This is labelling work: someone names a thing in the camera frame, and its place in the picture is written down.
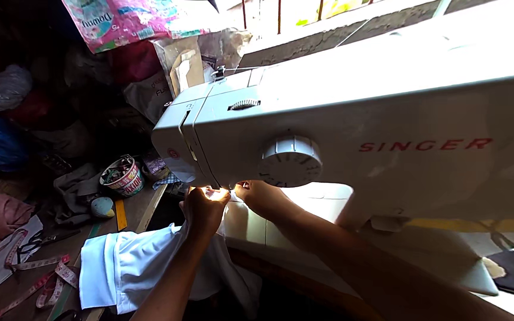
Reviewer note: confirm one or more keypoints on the light blue pincushion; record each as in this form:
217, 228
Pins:
101, 207

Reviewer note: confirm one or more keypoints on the dark red bag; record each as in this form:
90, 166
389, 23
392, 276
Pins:
135, 61

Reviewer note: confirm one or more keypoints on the person's right forearm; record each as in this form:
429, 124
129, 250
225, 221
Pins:
350, 249

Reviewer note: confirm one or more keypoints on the person's right fingers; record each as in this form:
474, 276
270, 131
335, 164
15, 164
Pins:
242, 187

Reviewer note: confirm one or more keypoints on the grey printed plastic bag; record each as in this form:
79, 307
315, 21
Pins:
150, 96

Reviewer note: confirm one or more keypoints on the person's left thumb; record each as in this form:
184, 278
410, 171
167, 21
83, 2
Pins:
221, 196

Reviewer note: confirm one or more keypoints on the yellow flat ruler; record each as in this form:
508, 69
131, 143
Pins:
121, 215

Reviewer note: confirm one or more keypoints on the person's left fingers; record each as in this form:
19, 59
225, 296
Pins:
191, 191

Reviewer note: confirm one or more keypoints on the pink white measuring tape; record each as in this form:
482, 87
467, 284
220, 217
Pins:
67, 273

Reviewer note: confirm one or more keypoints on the dark grey cloth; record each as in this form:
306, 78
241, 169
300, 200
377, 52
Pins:
75, 189

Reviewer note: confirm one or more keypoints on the person's right hand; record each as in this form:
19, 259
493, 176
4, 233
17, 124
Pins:
263, 198

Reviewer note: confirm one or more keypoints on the printed tub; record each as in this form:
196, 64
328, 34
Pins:
130, 183

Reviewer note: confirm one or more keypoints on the barred window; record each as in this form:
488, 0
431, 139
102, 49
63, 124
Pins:
279, 18

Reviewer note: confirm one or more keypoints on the white sewing machine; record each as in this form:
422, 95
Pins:
417, 102

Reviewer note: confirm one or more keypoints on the pink printed plastic bag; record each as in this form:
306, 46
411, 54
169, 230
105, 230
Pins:
125, 22

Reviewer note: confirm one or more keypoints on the brown paper pattern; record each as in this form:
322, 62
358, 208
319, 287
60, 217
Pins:
188, 67

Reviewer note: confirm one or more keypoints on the person's left forearm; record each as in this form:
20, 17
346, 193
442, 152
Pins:
174, 281

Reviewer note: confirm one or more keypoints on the blue checkered cloth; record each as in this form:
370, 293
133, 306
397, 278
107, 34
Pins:
166, 179

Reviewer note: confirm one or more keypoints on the pile of small clips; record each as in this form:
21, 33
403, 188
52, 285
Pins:
118, 172

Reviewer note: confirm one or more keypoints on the wooden table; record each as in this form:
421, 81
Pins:
146, 209

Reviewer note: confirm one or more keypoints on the white garment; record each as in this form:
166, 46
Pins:
143, 263

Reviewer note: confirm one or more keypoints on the person's left hand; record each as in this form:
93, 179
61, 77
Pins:
203, 212

